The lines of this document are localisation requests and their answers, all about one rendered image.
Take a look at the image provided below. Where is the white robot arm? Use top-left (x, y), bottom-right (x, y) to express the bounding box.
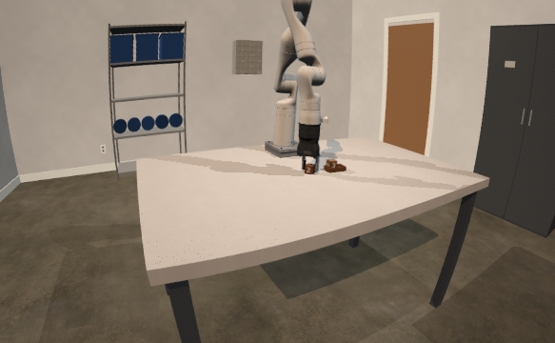
top-left (273, 0), bottom-right (326, 147)

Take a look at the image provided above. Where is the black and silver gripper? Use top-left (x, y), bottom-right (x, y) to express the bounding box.
top-left (297, 109), bottom-right (328, 172)

